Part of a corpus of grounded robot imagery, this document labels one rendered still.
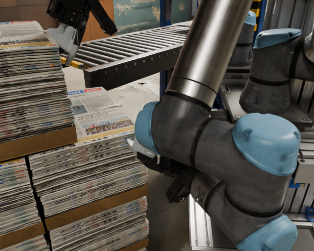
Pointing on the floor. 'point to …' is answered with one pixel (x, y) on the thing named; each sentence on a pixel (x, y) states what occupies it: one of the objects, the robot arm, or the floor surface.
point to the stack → (75, 183)
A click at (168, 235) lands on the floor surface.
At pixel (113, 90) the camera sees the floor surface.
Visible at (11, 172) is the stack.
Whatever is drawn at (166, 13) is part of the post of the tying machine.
